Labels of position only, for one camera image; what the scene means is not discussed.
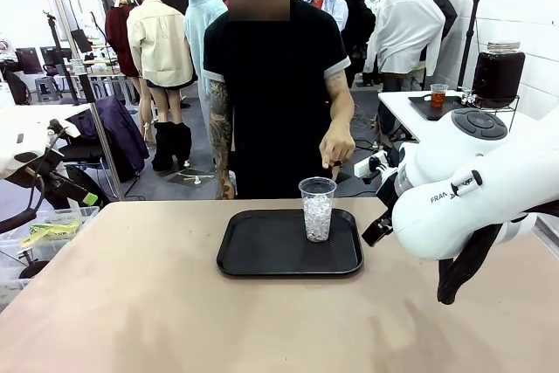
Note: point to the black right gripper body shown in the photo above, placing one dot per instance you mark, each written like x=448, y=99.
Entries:
x=386, y=196

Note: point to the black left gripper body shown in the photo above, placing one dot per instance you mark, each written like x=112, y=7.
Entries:
x=63, y=187

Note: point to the tall clear plastic cup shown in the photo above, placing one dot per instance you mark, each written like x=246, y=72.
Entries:
x=317, y=216

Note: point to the short clear plastic cup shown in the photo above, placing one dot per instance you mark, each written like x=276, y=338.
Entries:
x=439, y=100

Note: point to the glass drink dispenser jar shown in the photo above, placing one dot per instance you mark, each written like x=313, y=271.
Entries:
x=498, y=76

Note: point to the person's left forearm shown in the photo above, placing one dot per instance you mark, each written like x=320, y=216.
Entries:
x=340, y=115

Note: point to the person's tattooed right forearm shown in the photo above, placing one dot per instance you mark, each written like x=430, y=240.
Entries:
x=219, y=146

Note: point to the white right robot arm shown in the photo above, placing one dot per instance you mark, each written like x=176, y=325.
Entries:
x=458, y=216

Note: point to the person's left hand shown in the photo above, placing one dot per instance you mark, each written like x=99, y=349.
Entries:
x=338, y=146

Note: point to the person's right hand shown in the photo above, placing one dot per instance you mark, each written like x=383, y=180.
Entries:
x=227, y=189

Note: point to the yellow green paper strip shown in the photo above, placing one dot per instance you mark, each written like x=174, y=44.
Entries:
x=52, y=231

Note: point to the purple jacket on chair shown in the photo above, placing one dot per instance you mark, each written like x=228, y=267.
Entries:
x=118, y=137

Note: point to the clear plastic storage bin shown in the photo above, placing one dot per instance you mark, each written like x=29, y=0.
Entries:
x=13, y=255

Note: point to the black round base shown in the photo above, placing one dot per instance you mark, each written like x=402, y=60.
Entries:
x=32, y=269

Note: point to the small black tray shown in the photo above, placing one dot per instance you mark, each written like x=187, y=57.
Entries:
x=419, y=106

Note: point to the grey stool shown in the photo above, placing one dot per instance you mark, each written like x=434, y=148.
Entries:
x=46, y=87

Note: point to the large black serving tray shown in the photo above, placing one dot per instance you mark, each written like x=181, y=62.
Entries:
x=271, y=250

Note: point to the black light stand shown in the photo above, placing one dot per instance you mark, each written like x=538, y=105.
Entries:
x=57, y=54

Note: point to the person in black t-shirt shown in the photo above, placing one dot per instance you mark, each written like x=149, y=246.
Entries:
x=271, y=84

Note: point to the mannequin in maroon top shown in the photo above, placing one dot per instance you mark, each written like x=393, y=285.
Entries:
x=120, y=36

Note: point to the mannequin in white shirt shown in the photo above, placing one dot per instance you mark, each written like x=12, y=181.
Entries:
x=402, y=32

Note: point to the mannequin in cream jacket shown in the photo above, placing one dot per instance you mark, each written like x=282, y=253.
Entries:
x=159, y=45

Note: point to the mannequin in black coat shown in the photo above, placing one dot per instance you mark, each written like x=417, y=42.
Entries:
x=360, y=28

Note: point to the black tripod stand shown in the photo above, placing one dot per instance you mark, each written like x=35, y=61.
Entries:
x=471, y=32

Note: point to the mannequin in black white jacket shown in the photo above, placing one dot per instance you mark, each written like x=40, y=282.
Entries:
x=445, y=10

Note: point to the mannequin in light blue fleece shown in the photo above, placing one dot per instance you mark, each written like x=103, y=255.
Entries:
x=196, y=32

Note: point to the black post with silver cap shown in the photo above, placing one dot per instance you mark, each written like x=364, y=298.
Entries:
x=83, y=80

